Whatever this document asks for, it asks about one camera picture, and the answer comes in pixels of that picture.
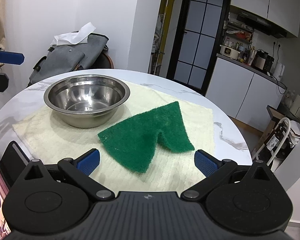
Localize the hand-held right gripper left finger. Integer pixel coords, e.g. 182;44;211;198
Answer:
17;148;115;201

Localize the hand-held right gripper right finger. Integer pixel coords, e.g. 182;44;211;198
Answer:
181;149;278;201

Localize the green scouring pad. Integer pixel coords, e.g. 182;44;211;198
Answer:
97;101;195;174

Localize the stainless steel bowl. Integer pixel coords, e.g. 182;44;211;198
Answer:
43;74;130;129

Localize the cream knitted cloth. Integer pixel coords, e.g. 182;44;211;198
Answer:
12;79;216;193

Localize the grey backpack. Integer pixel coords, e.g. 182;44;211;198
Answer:
27;33;110;88

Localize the white tissue paper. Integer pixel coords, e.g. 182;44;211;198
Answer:
50;22;97;47

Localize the brown glass bottle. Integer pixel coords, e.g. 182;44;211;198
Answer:
264;124;285;150

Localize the white lower kitchen cabinet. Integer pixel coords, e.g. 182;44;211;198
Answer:
205;53;288;128

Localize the cardboard box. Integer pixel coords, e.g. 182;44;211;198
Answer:
256;105;300;155

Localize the white tube rack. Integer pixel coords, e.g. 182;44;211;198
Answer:
251;117;292;170

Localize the brown round chair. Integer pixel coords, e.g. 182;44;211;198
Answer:
99;52;115;69

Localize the cream countertop appliance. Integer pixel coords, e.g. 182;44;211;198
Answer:
289;94;300;115

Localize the white electric cooking pot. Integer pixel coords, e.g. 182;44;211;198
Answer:
220;44;240;58

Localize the row of condiment bottles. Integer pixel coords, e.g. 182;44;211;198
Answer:
231;41;256;65

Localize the black kitchen appliance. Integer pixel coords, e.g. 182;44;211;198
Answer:
254;50;275;71

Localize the white electric kettle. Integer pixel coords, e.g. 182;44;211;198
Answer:
274;62;285;77

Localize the black framed glass door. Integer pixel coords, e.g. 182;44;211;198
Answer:
166;0;233;93

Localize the metal kitchen shelf rack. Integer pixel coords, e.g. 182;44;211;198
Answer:
221;21;255;50

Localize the yellow vertical pipe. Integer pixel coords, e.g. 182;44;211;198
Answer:
150;0;177;77

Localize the black range hood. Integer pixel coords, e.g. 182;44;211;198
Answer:
237;9;288;38

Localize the black power cable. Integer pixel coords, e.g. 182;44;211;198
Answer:
275;75;288;95

